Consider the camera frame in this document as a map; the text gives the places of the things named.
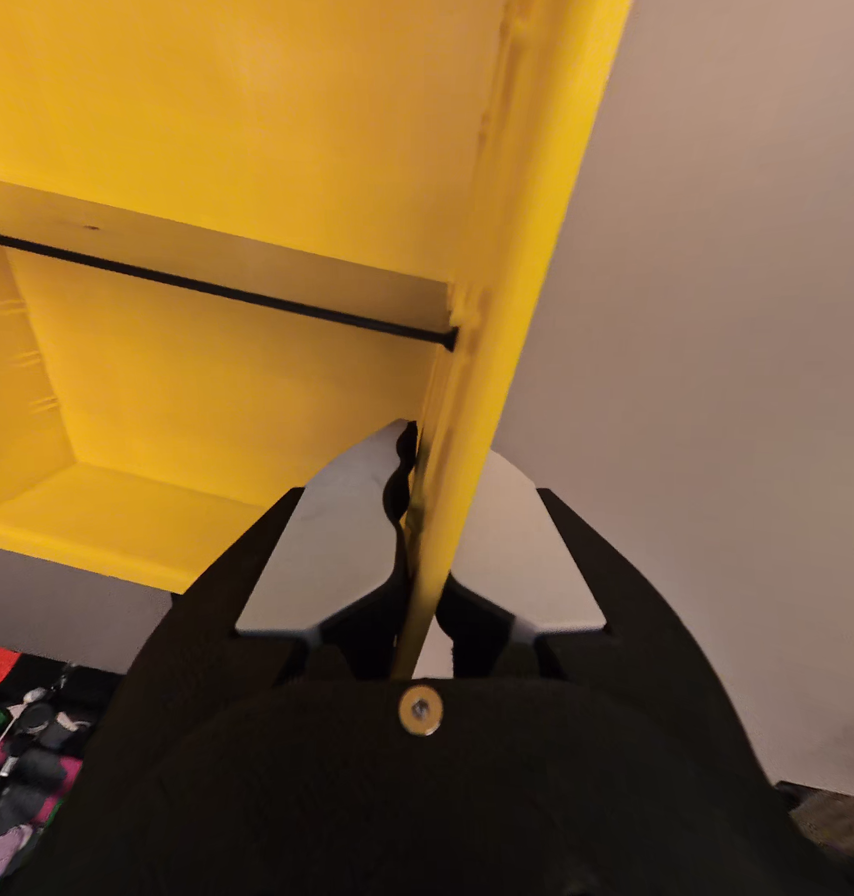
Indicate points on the colourful patterned clothing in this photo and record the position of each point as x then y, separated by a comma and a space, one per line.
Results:
21, 784

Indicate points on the black bin divider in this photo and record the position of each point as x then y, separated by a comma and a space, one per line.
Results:
224, 292

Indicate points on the yellow plastic bin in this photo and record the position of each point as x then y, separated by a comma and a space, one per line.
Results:
259, 105

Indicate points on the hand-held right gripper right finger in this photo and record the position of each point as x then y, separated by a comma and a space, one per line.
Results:
532, 560

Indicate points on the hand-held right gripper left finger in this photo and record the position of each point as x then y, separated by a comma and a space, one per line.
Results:
329, 546

